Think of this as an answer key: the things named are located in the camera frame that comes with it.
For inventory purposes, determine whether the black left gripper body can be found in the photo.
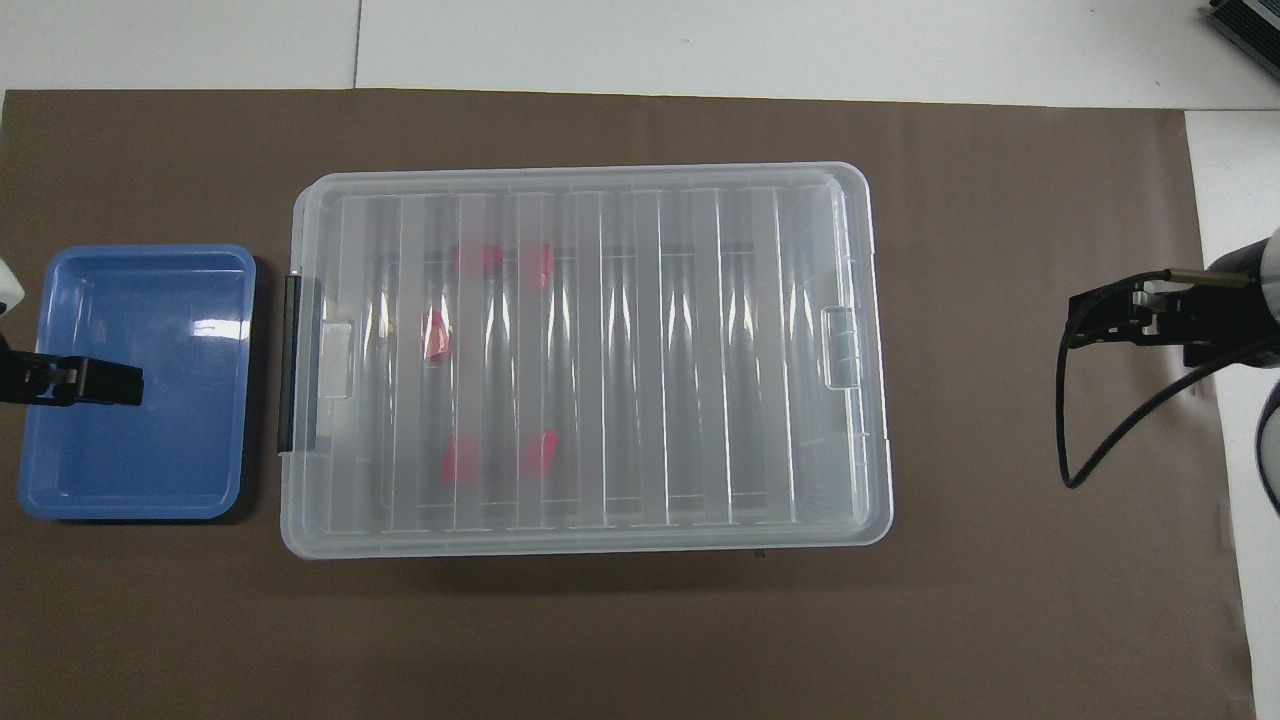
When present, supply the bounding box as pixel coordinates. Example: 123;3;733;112
0;344;80;408

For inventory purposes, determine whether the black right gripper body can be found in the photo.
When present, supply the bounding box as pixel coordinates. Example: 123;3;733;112
1134;277;1273;368

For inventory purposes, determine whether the black box latch handle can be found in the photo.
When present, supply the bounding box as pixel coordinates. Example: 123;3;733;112
277;272;319;456

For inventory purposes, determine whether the clear ribbed plastic lid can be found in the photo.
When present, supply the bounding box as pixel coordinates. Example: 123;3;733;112
284;162;894;559

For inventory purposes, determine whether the blue plastic tray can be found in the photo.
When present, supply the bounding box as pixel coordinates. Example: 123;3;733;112
18;244;258;522

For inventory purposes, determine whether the clear plastic storage box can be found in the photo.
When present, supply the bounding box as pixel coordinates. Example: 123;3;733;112
280;170;891;559

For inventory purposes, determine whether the grey ridged metal device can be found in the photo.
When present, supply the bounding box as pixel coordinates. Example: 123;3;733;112
1203;0;1280;69

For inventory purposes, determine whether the brown paper table mat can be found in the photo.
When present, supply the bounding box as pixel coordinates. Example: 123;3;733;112
0;88;1257;720

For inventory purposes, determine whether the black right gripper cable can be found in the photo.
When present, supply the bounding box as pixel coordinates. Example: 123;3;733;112
1058;268;1280;490

